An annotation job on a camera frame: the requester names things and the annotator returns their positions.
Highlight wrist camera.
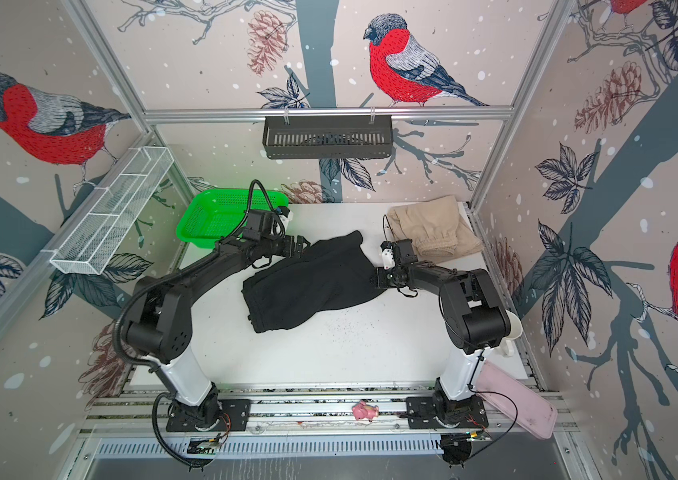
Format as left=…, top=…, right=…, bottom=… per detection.
left=380, top=241, right=395, bottom=270
left=275, top=206, right=293, bottom=221

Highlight black hanging slotted basket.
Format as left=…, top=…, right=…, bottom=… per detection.
left=262, top=115, right=393, bottom=160

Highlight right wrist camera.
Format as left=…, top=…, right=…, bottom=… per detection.
left=380, top=241, right=395, bottom=270

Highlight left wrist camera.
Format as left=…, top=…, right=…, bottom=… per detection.
left=275, top=206, right=293, bottom=221

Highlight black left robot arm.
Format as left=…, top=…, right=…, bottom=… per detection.
left=112, top=179, right=310, bottom=471

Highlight black shorts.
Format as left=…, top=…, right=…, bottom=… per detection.
left=242, top=230, right=383, bottom=333

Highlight horizontal aluminium rail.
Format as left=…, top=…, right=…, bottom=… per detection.
left=143, top=106, right=515, bottom=125

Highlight pink cloth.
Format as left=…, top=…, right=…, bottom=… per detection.
left=476, top=362, right=558, bottom=440

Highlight green plastic perforated basket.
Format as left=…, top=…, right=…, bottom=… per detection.
left=176, top=188, right=270, bottom=249

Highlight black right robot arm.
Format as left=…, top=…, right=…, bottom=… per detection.
left=375, top=239, right=511, bottom=427

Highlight beige drawstring shorts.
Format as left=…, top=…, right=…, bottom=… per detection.
left=387, top=195, right=483, bottom=263

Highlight white wire mesh shelf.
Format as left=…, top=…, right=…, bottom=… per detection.
left=50, top=146, right=174, bottom=275

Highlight white mug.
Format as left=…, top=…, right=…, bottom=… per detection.
left=499, top=310, right=523, bottom=357

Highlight pink toy figure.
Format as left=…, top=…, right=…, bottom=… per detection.
left=351, top=400, right=379, bottom=423

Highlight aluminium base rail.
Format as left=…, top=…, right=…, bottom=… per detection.
left=79, top=383, right=566, bottom=461

